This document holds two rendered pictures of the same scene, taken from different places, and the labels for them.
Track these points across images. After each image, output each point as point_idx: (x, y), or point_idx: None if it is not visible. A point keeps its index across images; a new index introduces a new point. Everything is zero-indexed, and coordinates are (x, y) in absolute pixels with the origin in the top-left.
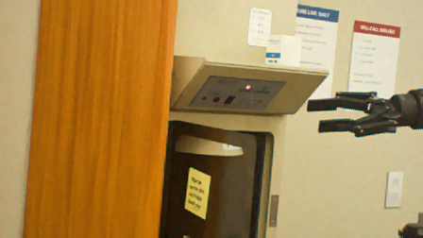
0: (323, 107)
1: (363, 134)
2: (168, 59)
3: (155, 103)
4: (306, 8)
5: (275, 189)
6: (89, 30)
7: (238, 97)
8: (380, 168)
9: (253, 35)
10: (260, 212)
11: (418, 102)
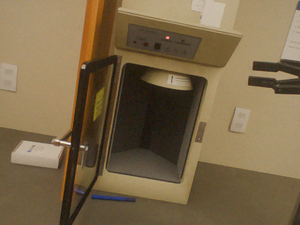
0: (265, 68)
1: (281, 92)
2: (93, 6)
3: (82, 37)
4: None
5: (203, 118)
6: None
7: (164, 45)
8: None
9: (197, 3)
10: (194, 131)
11: None
